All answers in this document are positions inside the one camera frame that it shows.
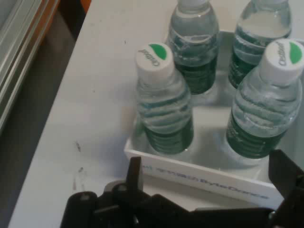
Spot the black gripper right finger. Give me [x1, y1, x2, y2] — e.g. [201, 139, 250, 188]
[268, 149, 304, 228]

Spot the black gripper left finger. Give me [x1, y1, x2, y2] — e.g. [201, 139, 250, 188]
[59, 156, 191, 228]

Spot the water bottle green label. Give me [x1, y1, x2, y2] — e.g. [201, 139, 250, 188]
[225, 39, 304, 159]
[167, 0, 220, 95]
[228, 0, 292, 89]
[135, 42, 194, 154]

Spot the white and blue cardboard box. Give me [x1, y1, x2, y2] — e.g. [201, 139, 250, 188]
[123, 29, 304, 210]

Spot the aluminium frame rail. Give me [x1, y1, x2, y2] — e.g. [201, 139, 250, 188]
[0, 0, 52, 130]

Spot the orange strip under rail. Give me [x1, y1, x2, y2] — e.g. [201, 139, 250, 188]
[22, 0, 61, 79]

